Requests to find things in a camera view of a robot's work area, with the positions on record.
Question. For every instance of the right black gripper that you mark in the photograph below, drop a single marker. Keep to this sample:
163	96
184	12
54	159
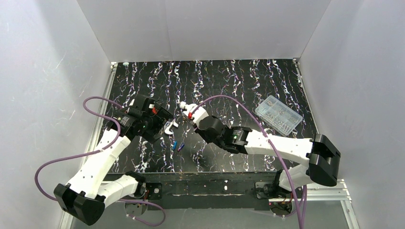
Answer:
198	125

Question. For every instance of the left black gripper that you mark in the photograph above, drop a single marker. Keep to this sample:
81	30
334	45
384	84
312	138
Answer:
160	125

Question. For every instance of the purple battery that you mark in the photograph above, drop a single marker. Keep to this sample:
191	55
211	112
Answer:
181	147

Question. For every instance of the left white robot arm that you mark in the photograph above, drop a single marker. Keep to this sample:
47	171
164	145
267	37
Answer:
84	196

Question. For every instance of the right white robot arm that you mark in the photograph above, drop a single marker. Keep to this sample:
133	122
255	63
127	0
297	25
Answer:
317	158

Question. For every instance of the white plastic faucet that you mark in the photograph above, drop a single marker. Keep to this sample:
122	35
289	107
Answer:
185	108

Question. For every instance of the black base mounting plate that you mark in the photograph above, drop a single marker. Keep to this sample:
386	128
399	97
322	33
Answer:
215	190

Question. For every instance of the clear plastic screw box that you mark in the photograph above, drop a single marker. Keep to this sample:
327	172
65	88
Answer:
278	115

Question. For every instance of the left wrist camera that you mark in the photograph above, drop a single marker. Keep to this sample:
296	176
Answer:
153	109

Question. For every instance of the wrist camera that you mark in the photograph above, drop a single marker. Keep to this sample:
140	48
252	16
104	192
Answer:
192	109
153	109

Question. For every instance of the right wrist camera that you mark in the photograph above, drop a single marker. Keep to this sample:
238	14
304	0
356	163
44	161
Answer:
192	109

